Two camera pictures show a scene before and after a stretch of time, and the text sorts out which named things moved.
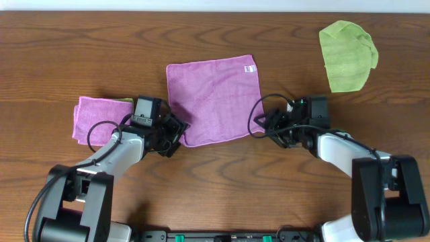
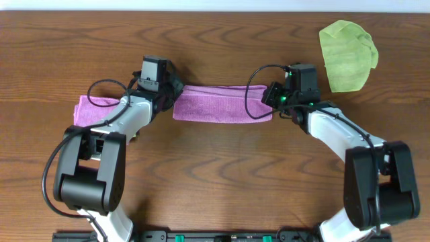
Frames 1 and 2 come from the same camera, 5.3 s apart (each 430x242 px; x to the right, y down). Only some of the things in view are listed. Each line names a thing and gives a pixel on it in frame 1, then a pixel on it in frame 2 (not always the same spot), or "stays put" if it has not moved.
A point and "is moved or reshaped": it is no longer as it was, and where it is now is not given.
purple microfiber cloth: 220,99 is moved or reshaped
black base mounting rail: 228,236 stays put
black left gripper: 175,131 to 175,89
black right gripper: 275,120 to 270,93
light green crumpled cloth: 349,54 stays put
